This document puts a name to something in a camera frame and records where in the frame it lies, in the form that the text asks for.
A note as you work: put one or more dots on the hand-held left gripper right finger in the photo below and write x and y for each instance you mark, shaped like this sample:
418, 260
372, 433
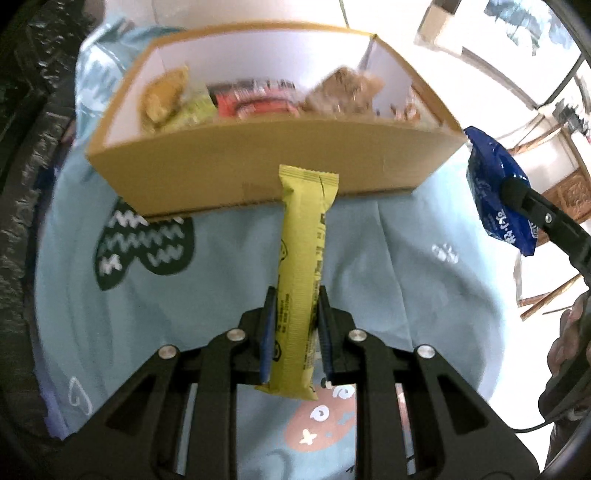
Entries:
325, 341

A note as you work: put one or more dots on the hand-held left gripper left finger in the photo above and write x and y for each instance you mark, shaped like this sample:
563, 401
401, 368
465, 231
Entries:
267, 341

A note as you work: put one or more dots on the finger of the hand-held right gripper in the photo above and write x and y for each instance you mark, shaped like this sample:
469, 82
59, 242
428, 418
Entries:
549, 221

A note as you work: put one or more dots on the blue snack packet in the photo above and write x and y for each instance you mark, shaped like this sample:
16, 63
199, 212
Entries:
489, 184

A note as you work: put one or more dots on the yellow snack bar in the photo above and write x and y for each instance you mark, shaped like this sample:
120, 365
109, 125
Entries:
300, 254

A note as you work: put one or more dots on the yellow cardboard box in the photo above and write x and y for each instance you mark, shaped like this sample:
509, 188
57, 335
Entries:
207, 170

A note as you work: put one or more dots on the red snack bar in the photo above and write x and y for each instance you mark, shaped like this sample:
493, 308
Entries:
249, 104

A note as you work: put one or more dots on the green and white snack packet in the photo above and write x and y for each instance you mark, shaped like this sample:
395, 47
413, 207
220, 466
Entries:
198, 110

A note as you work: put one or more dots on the brown snack packet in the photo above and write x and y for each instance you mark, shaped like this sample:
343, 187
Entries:
341, 87

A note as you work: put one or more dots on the small bread packet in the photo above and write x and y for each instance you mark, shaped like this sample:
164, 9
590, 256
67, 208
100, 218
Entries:
161, 97

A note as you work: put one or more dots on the person's right hand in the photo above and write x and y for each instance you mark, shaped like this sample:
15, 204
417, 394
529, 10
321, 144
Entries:
570, 341

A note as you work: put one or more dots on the carved wooden cabinet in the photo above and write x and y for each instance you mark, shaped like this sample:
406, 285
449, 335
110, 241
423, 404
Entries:
575, 189

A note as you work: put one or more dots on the wooden chair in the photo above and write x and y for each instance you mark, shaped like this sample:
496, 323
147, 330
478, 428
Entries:
549, 295

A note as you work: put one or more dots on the light blue printed tablecloth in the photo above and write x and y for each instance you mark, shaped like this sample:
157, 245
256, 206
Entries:
415, 300

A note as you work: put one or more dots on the large framed painting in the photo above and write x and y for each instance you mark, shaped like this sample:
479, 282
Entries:
508, 23

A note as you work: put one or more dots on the cardboard corner protector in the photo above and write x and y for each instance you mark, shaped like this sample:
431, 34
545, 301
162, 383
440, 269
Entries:
436, 27

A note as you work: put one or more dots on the dark carved wooden furniture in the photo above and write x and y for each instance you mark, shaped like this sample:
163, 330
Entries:
27, 138

